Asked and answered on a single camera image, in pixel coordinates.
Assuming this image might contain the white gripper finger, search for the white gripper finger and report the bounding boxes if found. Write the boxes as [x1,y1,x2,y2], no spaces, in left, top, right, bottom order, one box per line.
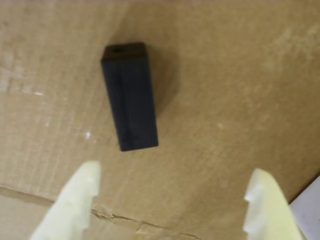
[243,168,305,240]
[29,161,102,240]

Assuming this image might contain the black rectangular block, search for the black rectangular block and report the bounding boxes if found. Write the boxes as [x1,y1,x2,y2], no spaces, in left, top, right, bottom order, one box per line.
[100,42,160,153]

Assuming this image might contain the brown cardboard sheet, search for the brown cardboard sheet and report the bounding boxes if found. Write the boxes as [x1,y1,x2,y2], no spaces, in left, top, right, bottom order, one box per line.
[0,0,320,240]

